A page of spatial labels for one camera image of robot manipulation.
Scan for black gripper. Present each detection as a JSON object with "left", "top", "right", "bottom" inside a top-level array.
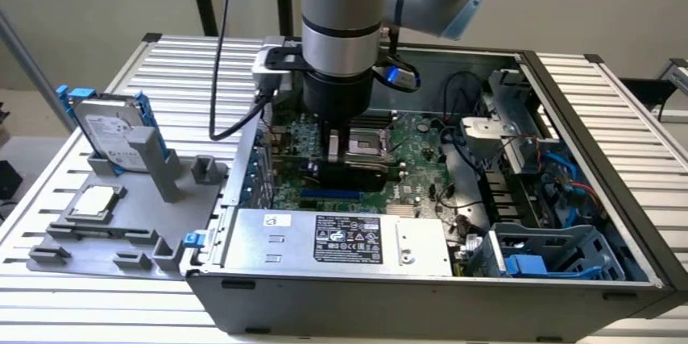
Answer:
[{"left": 300, "top": 71, "right": 376, "bottom": 164}]

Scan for black graphics card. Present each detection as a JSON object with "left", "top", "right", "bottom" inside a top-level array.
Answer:
[{"left": 307, "top": 158, "right": 400, "bottom": 201}]

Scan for black RAM slots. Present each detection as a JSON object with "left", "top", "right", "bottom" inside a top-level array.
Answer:
[{"left": 352, "top": 110, "right": 395, "bottom": 128}]

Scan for blue silver USB plug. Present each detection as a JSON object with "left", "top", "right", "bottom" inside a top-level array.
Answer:
[{"left": 373, "top": 62, "right": 421, "bottom": 92}]

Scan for CPU socket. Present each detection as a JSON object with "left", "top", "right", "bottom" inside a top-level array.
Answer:
[{"left": 343, "top": 125, "right": 395, "bottom": 164}]

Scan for green motherboard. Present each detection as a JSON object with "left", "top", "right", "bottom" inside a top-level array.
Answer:
[{"left": 267, "top": 109, "right": 464, "bottom": 221}]

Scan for blue expansion slot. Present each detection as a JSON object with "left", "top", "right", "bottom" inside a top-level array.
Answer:
[{"left": 297, "top": 188, "right": 389, "bottom": 201}]

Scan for silver chipset heatsink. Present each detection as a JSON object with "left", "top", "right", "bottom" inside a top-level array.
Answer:
[{"left": 383, "top": 203, "right": 421, "bottom": 219}]

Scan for metal drive cage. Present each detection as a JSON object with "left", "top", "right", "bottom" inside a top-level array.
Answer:
[{"left": 459, "top": 68, "right": 563, "bottom": 178}]

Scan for silver power supply unit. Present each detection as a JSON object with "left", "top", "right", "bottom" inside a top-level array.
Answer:
[{"left": 220, "top": 207, "right": 459, "bottom": 279}]

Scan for hard disk with blue rails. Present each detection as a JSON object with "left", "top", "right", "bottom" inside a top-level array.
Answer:
[{"left": 55, "top": 85, "right": 164, "bottom": 174}]

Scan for blue case latch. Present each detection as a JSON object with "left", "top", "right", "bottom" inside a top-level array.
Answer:
[{"left": 181, "top": 230, "right": 208, "bottom": 251}]

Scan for grey parts rack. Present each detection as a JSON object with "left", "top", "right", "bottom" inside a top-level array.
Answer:
[{"left": 25, "top": 125, "right": 233, "bottom": 281}]

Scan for silver CPU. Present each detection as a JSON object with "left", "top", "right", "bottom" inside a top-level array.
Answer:
[{"left": 71, "top": 185, "right": 124, "bottom": 217}]

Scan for black open PC case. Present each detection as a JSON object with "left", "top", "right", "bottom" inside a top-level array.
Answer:
[{"left": 184, "top": 42, "right": 688, "bottom": 336}]

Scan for grey blue disk bay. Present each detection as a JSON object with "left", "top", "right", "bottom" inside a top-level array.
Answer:
[{"left": 465, "top": 221, "right": 629, "bottom": 281}]

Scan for dark object on desk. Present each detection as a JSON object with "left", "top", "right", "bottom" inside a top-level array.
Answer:
[{"left": 0, "top": 159, "right": 24, "bottom": 201}]

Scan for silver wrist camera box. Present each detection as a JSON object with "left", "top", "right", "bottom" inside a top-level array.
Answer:
[{"left": 251, "top": 35, "right": 308, "bottom": 92}]

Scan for black wire loop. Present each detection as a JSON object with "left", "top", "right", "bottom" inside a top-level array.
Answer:
[{"left": 443, "top": 71, "right": 485, "bottom": 123}]

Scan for black camera cable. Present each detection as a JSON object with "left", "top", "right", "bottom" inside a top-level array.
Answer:
[{"left": 208, "top": 0, "right": 276, "bottom": 142}]

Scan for blue wire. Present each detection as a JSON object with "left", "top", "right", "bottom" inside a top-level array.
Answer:
[{"left": 541, "top": 151, "right": 596, "bottom": 224}]

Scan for red wire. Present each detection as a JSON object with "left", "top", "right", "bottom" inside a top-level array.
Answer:
[{"left": 569, "top": 181, "right": 599, "bottom": 210}]

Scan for aluminium frame post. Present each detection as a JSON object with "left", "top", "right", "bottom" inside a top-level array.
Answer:
[{"left": 0, "top": 8, "right": 77, "bottom": 132}]

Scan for aluminium profile frame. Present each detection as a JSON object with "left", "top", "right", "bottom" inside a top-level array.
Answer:
[{"left": 651, "top": 56, "right": 688, "bottom": 122}]

